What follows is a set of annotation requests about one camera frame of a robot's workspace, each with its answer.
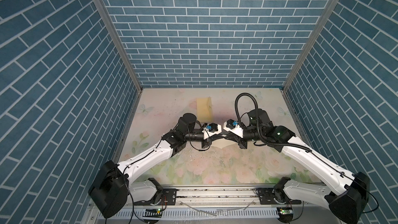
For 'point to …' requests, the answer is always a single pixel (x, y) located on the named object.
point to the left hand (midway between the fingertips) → (221, 136)
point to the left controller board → (153, 212)
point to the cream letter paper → (222, 143)
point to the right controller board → (286, 211)
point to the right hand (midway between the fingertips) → (224, 133)
